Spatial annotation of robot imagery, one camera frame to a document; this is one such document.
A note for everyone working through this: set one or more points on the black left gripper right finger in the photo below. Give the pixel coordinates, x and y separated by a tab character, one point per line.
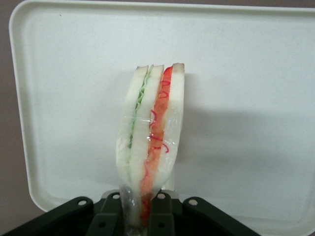
197	216

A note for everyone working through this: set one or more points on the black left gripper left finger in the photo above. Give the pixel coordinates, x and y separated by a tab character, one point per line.
73	216

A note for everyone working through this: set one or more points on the triangle sandwich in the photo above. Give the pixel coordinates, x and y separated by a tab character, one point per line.
147	123

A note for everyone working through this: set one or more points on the cream plastic tray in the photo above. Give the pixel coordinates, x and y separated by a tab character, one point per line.
233	73

